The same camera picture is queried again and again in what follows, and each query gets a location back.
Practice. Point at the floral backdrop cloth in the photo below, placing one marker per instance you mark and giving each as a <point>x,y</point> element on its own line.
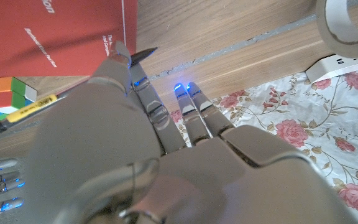
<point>306,124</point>

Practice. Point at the red hardcover book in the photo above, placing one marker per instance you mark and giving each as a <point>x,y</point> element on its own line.
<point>57,37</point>

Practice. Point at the masking tape roll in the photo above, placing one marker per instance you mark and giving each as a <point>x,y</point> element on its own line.
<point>325,34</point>

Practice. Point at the white power strip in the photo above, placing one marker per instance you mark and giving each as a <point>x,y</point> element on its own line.
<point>331,67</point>

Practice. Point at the black mechanical pencil yellow label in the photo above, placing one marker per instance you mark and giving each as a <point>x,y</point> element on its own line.
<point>30,109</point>

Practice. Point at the small Rubik's cube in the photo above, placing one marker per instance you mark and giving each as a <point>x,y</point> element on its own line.
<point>2,99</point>

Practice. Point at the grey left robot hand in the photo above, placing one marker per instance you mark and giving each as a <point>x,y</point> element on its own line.
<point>135,174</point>

